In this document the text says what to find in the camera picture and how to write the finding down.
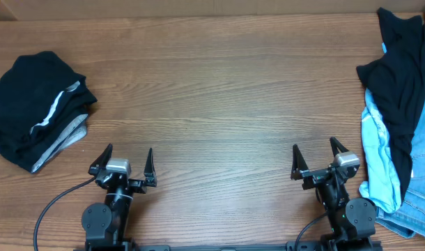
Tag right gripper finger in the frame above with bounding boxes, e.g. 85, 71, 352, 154
292, 144, 309, 173
330, 137, 349, 156

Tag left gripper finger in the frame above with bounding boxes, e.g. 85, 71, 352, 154
144, 148, 155, 178
90, 144, 113, 169

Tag black t-shirt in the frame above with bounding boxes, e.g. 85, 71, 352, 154
356, 8, 425, 198

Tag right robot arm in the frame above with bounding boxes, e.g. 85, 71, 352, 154
291, 137, 382, 250

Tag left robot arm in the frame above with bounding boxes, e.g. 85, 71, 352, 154
82, 144, 157, 251

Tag folded black clothes stack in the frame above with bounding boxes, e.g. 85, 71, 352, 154
0, 51, 97, 173

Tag light blue t-shirt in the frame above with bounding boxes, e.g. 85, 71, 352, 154
358, 42, 403, 214

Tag blue denim jeans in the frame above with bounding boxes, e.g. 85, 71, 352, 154
377, 103, 425, 238

